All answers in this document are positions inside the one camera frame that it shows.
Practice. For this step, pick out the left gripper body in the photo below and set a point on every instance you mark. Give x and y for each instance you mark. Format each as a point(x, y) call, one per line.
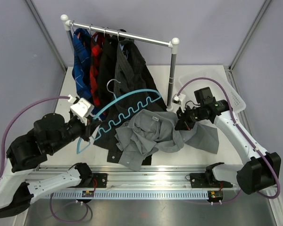
point(82, 129)

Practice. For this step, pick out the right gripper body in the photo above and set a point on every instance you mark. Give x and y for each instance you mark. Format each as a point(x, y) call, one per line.
point(192, 115)

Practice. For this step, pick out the teal hanger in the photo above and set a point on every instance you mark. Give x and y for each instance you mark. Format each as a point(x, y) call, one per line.
point(121, 116)

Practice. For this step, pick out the grey shirt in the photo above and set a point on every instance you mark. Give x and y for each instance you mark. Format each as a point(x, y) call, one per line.
point(148, 132)

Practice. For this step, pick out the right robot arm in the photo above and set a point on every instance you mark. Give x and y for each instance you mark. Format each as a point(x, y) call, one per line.
point(260, 168)

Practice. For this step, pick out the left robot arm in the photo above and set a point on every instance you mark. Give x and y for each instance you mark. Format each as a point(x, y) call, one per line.
point(49, 134)

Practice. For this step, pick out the blue shirt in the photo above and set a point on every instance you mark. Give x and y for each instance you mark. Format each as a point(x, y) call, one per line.
point(82, 62)

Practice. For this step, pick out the dark pinstripe hanging shirt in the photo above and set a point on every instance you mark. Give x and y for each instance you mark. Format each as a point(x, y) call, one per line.
point(132, 73)

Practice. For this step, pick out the black hanging shirt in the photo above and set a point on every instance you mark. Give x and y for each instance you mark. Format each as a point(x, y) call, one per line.
point(107, 68)

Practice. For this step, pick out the red plaid shirt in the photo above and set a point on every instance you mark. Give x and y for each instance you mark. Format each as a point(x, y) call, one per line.
point(96, 52)

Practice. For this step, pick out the white plastic basket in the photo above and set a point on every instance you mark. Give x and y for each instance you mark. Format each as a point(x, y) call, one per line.
point(215, 81)

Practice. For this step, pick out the metal clothes rack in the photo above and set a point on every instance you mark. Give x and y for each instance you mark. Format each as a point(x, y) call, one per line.
point(173, 45)

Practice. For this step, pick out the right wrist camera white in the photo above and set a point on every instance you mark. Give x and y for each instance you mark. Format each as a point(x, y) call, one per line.
point(179, 99)

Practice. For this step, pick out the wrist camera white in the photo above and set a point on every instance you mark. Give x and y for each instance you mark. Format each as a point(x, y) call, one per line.
point(81, 108)
point(179, 99)

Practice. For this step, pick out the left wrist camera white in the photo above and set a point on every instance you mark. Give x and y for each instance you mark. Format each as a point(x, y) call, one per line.
point(81, 108)

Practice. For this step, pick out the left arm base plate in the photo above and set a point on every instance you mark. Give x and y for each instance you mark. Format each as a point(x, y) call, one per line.
point(99, 180)

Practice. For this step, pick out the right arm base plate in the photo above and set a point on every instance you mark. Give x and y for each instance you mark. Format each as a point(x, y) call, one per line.
point(201, 180)

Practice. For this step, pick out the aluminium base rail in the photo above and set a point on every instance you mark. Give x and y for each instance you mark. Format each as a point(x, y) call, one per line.
point(149, 177)

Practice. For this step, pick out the slotted cable duct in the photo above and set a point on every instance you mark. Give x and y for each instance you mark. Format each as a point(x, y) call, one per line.
point(132, 195)

